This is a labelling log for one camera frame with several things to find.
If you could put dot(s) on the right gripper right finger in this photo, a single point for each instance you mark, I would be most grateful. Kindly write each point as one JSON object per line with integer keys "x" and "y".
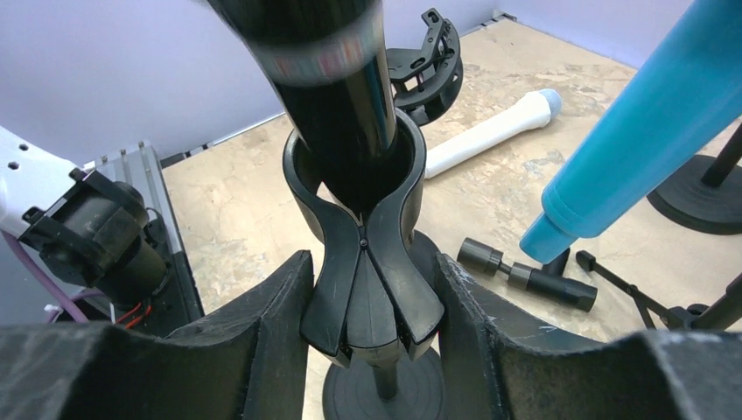
{"x": 500, "y": 362}

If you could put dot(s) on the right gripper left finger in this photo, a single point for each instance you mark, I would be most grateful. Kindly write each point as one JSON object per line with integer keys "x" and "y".
{"x": 245, "y": 360}

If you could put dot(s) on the clip stand round base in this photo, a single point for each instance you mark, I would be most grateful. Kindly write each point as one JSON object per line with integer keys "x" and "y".
{"x": 373, "y": 312}

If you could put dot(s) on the white microphone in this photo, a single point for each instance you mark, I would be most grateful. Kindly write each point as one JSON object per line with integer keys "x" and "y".
{"x": 535, "y": 110}

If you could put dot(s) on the black shock mount cradle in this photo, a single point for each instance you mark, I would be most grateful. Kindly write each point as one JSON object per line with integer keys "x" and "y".
{"x": 426, "y": 81}

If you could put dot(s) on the small black microphone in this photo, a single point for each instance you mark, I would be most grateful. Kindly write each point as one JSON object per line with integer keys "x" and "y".
{"x": 326, "y": 60}

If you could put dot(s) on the blue microphone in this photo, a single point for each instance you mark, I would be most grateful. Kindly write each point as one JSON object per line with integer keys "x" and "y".
{"x": 686, "y": 92}

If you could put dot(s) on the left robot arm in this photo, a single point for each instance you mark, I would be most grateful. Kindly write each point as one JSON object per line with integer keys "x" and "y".
{"x": 88, "y": 230}

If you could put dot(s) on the tripod stand with shock mount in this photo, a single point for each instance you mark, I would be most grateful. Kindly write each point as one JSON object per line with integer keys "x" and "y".
{"x": 669, "y": 302}

